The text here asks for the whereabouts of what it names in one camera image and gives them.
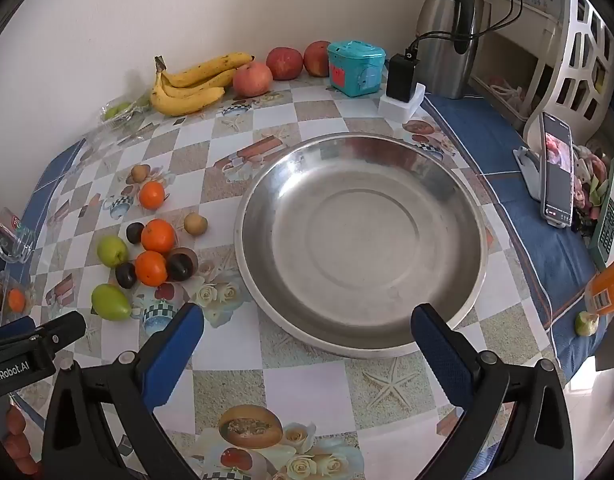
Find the pale red apple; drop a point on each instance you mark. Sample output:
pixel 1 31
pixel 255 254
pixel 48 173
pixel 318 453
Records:
pixel 252 80

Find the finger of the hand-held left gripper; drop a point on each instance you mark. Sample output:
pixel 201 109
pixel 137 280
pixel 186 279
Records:
pixel 57 332

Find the small green jujube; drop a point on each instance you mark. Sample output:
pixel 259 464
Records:
pixel 118 111

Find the smartphone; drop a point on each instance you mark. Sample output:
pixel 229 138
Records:
pixel 557 175

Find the dark plum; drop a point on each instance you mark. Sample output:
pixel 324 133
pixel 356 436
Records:
pixel 126 275
pixel 135 232
pixel 179 267

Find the white charger base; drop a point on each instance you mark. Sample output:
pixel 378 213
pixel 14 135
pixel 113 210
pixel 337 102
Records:
pixel 399 109

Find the green plastic basket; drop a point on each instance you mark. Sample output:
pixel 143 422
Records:
pixel 609 215

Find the checkered printed tablecloth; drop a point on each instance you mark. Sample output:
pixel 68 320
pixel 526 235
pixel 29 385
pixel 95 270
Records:
pixel 287 390

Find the orange tangerine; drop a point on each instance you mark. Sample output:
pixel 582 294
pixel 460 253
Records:
pixel 152 195
pixel 159 236
pixel 17 300
pixel 151 268

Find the beige cabinet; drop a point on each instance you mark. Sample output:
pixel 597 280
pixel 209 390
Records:
pixel 507 55

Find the teal plastic box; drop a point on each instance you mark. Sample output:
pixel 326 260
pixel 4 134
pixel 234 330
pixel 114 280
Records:
pixel 359 67

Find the brown longan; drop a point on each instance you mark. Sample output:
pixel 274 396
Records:
pixel 140 173
pixel 195 223

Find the clear glass cup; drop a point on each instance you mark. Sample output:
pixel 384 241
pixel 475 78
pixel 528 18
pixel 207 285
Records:
pixel 14 240

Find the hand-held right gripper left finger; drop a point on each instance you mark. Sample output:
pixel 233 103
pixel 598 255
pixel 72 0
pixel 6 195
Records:
pixel 174 350

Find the floral cloth bag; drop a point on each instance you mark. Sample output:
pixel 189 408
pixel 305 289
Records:
pixel 589 175

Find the grey phone stand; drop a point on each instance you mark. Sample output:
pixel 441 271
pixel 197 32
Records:
pixel 529 172

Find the stainless steel kettle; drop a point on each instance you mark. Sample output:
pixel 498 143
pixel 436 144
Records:
pixel 444 35

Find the stainless steel basin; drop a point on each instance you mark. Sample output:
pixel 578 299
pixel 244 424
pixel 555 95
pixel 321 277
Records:
pixel 362 240

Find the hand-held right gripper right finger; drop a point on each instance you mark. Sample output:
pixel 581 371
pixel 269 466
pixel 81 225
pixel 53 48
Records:
pixel 442 355

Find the orange drink bottle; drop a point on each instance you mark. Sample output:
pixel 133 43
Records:
pixel 609 290

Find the clear plastic tray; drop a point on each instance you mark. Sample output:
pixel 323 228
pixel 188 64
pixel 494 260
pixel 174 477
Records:
pixel 132 115

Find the black power adapter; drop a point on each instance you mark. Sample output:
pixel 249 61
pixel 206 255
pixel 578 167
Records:
pixel 401 77

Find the yellow banana bunch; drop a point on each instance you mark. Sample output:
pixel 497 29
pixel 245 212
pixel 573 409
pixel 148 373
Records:
pixel 187 100

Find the red lumpy object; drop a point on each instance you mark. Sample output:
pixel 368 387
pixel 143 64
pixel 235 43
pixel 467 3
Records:
pixel 19 440

